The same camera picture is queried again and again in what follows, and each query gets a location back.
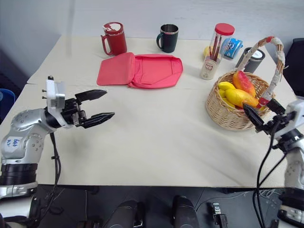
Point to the grey cylindrical cup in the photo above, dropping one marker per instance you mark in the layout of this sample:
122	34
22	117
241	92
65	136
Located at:
253	61

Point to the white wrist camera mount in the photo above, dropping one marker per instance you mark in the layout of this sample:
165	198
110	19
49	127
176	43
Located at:
295	109
53	93

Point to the blue printed snack packet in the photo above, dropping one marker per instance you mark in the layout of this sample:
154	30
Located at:
231	48

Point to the red orange mango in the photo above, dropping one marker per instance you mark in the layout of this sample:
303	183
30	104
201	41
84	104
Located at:
243	83

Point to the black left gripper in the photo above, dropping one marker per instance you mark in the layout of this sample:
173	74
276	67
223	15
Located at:
72	111

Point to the red lidded plastic mug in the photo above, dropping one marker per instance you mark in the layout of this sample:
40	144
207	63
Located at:
116	40

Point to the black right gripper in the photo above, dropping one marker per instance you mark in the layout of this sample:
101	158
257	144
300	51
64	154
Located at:
278	127

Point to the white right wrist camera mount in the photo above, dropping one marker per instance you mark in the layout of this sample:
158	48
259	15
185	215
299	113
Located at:
295	109

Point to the dark green steel-lined mug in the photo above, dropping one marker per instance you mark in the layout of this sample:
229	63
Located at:
169	40

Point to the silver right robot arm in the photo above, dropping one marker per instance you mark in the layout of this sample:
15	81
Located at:
294	166

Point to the yellow orange mango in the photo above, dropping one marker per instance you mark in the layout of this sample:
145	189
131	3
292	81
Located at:
240	97

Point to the yellow banana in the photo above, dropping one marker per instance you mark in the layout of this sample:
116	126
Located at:
225	101

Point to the red fabric pouch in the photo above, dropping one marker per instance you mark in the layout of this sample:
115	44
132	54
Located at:
152	71

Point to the dark rounded shape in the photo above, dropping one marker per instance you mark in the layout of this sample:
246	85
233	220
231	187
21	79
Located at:
123	215
185	212

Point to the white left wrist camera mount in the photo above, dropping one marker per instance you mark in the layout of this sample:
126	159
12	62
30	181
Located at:
53	93

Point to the clear red-lidded pencil jar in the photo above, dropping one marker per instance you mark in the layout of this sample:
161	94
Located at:
210	67

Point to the yellow lemon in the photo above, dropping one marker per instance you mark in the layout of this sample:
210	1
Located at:
226	85

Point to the blue round object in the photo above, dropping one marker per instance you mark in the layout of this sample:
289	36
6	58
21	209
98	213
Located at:
6	104

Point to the black chair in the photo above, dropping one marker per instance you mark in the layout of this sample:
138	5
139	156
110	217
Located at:
295	66

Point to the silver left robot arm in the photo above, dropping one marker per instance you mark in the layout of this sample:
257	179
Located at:
21	137

